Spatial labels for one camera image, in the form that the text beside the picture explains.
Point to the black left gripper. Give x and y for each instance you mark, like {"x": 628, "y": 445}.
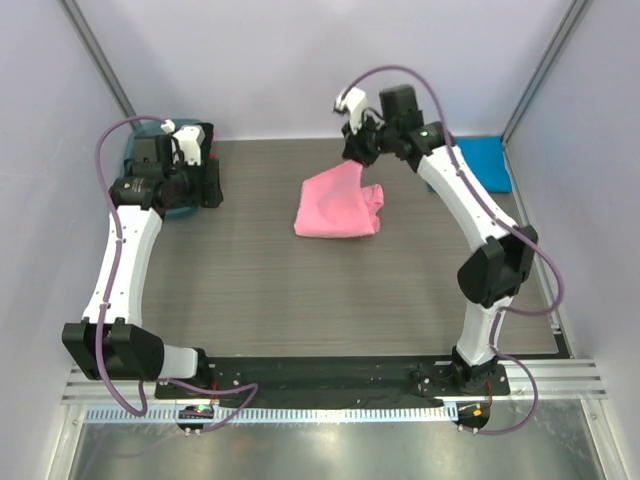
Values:
{"x": 206, "y": 195}

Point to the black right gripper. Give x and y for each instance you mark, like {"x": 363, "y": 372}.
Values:
{"x": 357, "y": 148}

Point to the pink t shirt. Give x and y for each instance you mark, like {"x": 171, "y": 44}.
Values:
{"x": 334, "y": 205}

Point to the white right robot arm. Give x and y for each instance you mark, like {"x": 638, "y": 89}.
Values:
{"x": 501, "y": 250}

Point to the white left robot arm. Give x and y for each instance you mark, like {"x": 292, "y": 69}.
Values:
{"x": 110, "y": 333}

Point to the red t shirt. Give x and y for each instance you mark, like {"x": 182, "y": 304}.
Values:
{"x": 212, "y": 150}

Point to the teal plastic basket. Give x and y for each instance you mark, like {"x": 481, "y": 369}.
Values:
{"x": 150, "y": 181}

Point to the folded blue t shirt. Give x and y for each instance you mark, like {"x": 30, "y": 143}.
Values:
{"x": 485, "y": 158}

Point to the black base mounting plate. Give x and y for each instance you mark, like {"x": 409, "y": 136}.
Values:
{"x": 423, "y": 376}

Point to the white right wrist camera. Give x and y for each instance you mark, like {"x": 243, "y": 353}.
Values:
{"x": 351, "y": 102}

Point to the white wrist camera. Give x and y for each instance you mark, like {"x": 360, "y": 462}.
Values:
{"x": 186, "y": 142}
{"x": 351, "y": 102}

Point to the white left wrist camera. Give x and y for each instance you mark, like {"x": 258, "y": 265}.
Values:
{"x": 186, "y": 142}

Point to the left aluminium corner post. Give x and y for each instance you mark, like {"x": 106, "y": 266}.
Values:
{"x": 90, "y": 42}

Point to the aluminium corner post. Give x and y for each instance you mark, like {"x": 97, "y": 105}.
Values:
{"x": 558, "y": 42}
{"x": 90, "y": 42}

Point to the white slotted cable duct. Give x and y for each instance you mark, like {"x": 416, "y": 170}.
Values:
{"x": 184, "y": 414}

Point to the right aluminium corner post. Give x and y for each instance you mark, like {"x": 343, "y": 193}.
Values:
{"x": 558, "y": 42}

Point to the aluminium front rail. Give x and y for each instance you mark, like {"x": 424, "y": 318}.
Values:
{"x": 550, "y": 378}

